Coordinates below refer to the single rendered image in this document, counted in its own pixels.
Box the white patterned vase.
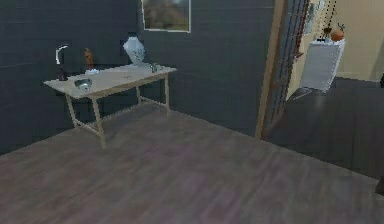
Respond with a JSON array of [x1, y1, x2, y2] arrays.
[[122, 36, 146, 66]]

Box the beige wooden table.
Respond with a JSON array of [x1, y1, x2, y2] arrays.
[[43, 63, 178, 150]]

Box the open room door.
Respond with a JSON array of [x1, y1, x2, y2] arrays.
[[260, 0, 311, 138]]

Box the framed landscape picture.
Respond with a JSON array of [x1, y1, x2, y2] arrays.
[[141, 0, 192, 34]]

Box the orange round ball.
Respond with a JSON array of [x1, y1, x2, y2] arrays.
[[330, 29, 345, 43]]

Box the white cabinet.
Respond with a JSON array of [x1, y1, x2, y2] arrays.
[[299, 38, 347, 93]]

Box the brown figurine statue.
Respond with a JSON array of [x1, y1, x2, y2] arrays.
[[84, 47, 95, 71]]

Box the black curved desk lamp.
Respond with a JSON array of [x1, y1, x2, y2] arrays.
[[55, 44, 70, 82]]

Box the silver metal bowl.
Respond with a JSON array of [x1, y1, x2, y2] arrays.
[[74, 78, 93, 91]]

